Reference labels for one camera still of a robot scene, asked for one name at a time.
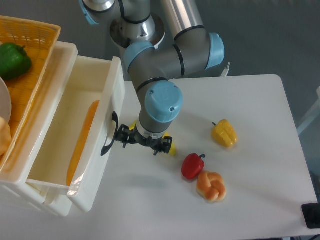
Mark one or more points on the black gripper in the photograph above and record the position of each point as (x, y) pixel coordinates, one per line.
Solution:
(132, 137)

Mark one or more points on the white drawer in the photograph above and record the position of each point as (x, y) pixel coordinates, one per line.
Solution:
(91, 80)

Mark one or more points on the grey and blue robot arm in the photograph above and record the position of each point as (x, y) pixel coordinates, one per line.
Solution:
(152, 70)

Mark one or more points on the orange baguette in drawer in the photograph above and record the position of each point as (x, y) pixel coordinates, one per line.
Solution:
(81, 142)

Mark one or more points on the white drawer cabinet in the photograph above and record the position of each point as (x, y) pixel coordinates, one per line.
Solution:
(16, 188)

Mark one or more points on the yellow banana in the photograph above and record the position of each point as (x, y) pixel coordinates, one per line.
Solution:
(173, 149)

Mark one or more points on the red bell pepper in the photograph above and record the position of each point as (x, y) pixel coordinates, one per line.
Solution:
(192, 165)

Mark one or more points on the knotted bread roll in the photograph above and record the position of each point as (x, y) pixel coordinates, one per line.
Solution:
(211, 186)

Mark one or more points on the yellow bell pepper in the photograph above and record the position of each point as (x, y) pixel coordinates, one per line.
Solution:
(224, 133)

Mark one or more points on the bread roll in basket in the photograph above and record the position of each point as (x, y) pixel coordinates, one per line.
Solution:
(5, 136)

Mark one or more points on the white plate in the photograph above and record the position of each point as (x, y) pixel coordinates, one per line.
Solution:
(5, 101)

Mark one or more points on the yellow woven basket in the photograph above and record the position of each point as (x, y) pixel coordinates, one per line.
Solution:
(39, 40)

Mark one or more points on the green bell pepper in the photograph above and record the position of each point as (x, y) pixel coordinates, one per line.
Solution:
(14, 61)

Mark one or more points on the black device at edge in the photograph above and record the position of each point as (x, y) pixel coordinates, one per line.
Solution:
(311, 214)

